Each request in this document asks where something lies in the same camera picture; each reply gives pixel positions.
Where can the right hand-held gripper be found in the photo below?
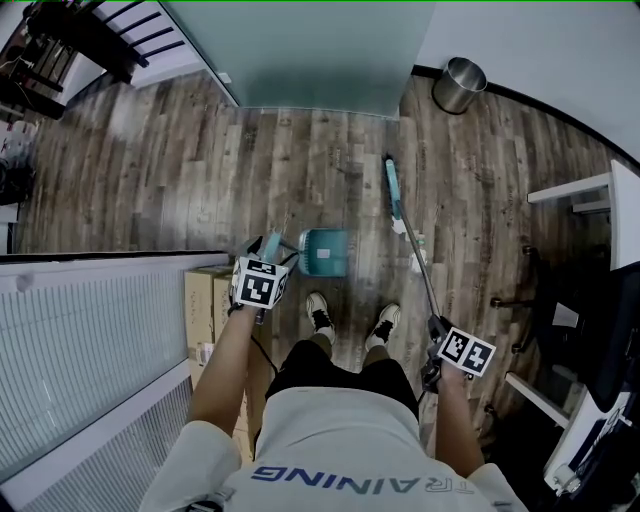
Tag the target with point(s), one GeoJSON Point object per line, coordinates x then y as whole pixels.
{"type": "Point", "coordinates": [465, 352]}

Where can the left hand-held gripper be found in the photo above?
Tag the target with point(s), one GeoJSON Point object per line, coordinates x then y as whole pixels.
{"type": "Point", "coordinates": [260, 285]}

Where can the clear plastic bottle trash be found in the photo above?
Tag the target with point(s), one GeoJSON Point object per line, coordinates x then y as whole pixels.
{"type": "Point", "coordinates": [420, 252]}

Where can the person's left forearm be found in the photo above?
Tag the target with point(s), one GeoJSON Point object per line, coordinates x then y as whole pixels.
{"type": "Point", "coordinates": [225, 365]}

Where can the person's right forearm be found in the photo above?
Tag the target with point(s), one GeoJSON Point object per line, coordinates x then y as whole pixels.
{"type": "Point", "coordinates": [457, 425]}

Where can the person's right white shoe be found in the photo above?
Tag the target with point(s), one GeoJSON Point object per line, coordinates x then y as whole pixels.
{"type": "Point", "coordinates": [384, 325]}

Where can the person's white shoe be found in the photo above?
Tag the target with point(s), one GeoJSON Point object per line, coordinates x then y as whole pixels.
{"type": "Point", "coordinates": [384, 325]}
{"type": "Point", "coordinates": [319, 315]}

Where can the person's right leg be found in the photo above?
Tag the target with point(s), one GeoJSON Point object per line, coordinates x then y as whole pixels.
{"type": "Point", "coordinates": [376, 356]}

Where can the person's leg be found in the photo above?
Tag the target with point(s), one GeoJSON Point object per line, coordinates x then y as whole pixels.
{"type": "Point", "coordinates": [321, 345]}
{"type": "Point", "coordinates": [376, 356]}

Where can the person's left white shoe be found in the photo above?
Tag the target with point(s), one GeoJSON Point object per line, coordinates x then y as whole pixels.
{"type": "Point", "coordinates": [319, 315]}

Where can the stack of cardboard boxes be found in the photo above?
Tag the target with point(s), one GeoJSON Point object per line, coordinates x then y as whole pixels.
{"type": "Point", "coordinates": [215, 310]}

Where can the person's left leg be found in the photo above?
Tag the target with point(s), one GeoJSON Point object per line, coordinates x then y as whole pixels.
{"type": "Point", "coordinates": [321, 345]}

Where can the person's black shorts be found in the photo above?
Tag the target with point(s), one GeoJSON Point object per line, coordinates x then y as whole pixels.
{"type": "Point", "coordinates": [345, 372]}

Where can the black office chair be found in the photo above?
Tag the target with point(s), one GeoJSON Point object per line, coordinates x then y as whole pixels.
{"type": "Point", "coordinates": [585, 320]}

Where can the person's white t-shirt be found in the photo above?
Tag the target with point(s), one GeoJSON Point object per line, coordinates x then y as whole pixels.
{"type": "Point", "coordinates": [340, 460]}

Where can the frosted glass door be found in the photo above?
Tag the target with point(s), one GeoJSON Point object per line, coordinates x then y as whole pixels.
{"type": "Point", "coordinates": [310, 55]}

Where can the glass partition with white blinds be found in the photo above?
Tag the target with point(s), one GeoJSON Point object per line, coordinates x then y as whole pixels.
{"type": "Point", "coordinates": [90, 360]}

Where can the white office desk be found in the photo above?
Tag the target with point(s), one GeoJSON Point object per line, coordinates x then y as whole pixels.
{"type": "Point", "coordinates": [625, 215]}

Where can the steel waste bin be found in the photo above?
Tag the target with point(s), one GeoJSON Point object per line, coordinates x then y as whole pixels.
{"type": "Point", "coordinates": [460, 85]}

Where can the black metal railing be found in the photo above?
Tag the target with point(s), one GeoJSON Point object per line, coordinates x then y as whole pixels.
{"type": "Point", "coordinates": [90, 45]}

